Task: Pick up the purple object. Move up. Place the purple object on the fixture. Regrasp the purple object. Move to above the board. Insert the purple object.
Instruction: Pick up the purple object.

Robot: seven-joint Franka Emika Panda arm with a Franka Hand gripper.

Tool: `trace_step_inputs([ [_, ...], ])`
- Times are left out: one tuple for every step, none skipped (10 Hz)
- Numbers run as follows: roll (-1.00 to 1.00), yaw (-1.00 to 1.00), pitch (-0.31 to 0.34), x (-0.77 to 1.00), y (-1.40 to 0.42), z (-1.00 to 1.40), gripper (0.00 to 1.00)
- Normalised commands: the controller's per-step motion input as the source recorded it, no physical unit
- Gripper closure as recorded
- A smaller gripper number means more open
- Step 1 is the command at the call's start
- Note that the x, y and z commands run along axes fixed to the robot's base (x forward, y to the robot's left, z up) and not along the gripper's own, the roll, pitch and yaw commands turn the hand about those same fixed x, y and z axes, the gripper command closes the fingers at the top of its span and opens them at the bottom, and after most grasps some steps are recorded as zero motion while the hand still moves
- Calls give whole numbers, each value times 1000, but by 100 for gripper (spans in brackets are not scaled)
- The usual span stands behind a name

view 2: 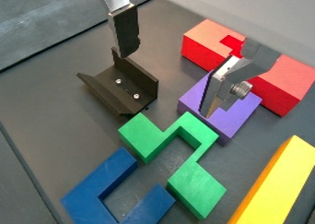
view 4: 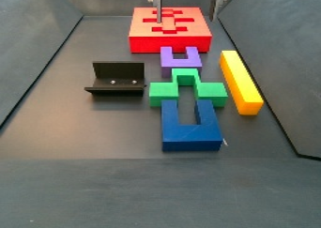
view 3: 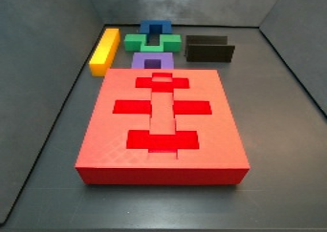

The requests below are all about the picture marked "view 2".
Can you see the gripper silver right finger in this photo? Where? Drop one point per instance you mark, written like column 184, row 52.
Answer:
column 226, row 82

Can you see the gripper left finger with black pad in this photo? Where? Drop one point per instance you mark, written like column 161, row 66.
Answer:
column 122, row 22

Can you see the purple U-shaped block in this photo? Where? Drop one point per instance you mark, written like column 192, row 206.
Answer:
column 224, row 122

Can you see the red board with cutouts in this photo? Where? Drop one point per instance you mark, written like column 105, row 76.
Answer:
column 209, row 43

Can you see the green zigzag block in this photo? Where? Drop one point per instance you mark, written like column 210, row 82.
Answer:
column 177, row 148

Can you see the yellow long bar block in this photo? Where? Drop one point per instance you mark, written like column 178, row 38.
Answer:
column 273, row 192

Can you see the blue U-shaped block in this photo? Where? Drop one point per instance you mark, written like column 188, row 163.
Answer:
column 82, row 201

